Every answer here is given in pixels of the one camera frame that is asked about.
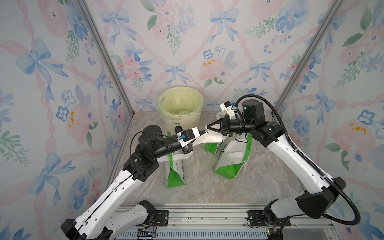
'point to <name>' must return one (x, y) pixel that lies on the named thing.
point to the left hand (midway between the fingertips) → (202, 129)
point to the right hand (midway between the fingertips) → (208, 126)
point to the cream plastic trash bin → (170, 123)
